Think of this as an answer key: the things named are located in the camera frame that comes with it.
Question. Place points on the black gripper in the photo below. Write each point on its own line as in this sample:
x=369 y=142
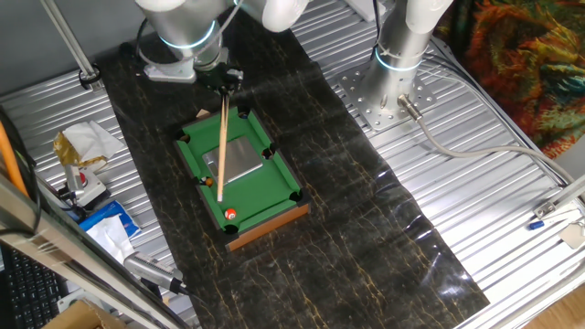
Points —
x=219 y=77

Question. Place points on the wooden pool cue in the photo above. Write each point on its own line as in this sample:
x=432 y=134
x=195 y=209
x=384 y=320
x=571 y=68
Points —
x=222 y=155

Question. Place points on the orange white pool ball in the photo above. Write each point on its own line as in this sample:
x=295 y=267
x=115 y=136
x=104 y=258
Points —
x=230 y=214

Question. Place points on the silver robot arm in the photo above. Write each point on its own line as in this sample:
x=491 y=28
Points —
x=397 y=45

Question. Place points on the blue pool ball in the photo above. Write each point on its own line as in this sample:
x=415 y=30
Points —
x=244 y=114

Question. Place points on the plain orange pool ball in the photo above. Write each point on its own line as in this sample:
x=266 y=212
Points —
x=209 y=182

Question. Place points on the green mini pool table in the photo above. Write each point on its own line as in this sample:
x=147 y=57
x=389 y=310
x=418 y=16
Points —
x=256 y=192

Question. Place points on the small wooden cube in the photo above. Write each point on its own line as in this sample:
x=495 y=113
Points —
x=203 y=114

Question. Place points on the silver digital scale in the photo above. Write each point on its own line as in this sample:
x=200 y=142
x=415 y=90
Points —
x=242 y=157

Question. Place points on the gold white crumpled paper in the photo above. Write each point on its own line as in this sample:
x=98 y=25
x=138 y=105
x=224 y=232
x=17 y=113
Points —
x=89 y=141

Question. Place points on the aluminium pole with clamp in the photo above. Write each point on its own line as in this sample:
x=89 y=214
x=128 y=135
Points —
x=68 y=41

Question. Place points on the black marble pattern mat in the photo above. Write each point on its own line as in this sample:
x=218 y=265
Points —
x=320 y=228

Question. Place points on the red emergency stop box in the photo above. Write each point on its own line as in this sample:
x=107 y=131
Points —
x=89 y=187

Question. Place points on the blue tissue pack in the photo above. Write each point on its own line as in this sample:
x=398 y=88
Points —
x=109 y=224

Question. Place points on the silver ribbed handheld device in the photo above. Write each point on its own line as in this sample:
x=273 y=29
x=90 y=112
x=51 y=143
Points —
x=148 y=269

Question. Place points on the orange tube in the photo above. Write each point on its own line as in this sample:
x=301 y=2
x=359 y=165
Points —
x=9 y=160

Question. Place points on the brown cardboard box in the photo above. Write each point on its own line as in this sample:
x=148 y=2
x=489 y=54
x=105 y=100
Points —
x=77 y=317

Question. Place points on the black keyboard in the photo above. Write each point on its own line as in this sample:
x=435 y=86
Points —
x=27 y=292

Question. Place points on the colourful patterned cloth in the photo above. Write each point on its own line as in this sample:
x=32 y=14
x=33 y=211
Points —
x=516 y=68

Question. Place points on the silver camera mount bracket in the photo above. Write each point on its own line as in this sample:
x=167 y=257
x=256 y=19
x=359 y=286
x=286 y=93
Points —
x=171 y=74

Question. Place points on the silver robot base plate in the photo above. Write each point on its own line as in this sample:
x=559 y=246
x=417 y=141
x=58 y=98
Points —
x=356 y=91

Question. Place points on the aluminium frame beam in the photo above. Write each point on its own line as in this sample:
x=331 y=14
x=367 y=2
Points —
x=55 y=242

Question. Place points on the aluminium profile bracket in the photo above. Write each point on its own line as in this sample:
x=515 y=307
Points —
x=560 y=198

